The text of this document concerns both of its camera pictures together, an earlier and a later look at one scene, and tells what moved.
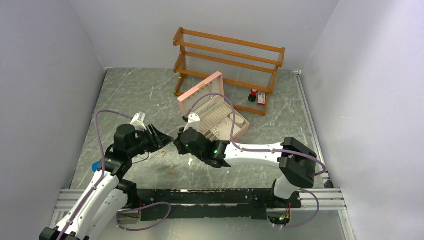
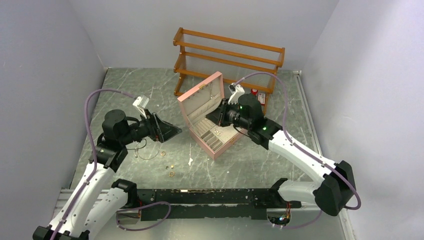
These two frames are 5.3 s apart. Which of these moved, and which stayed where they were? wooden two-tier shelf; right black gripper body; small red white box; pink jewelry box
Moved: right black gripper body
Stayed: wooden two-tier shelf; pink jewelry box; small red white box
